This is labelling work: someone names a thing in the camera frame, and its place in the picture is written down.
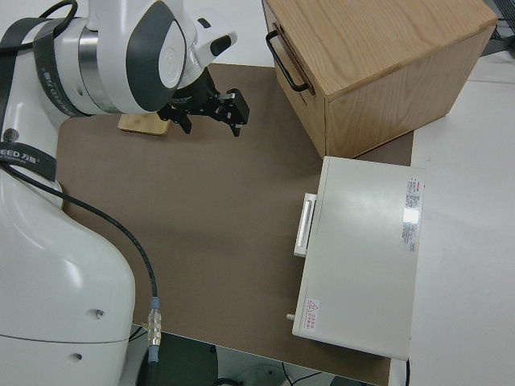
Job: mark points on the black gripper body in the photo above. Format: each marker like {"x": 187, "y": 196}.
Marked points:
{"x": 197, "y": 100}

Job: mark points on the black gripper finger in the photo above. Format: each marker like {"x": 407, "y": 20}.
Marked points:
{"x": 185, "y": 124}
{"x": 241, "y": 112}

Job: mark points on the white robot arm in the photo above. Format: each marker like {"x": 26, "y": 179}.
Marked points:
{"x": 48, "y": 261}

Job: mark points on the bamboo mug rack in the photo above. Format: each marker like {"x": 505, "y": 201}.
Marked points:
{"x": 142, "y": 125}

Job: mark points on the brown table mat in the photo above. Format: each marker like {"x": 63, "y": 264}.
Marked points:
{"x": 201, "y": 201}

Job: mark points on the light wooden drawer box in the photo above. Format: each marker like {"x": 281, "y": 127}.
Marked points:
{"x": 382, "y": 60}

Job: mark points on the white toaster oven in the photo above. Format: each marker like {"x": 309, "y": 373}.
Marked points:
{"x": 362, "y": 249}

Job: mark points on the dark pedestal base plate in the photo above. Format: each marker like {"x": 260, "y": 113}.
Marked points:
{"x": 181, "y": 362}

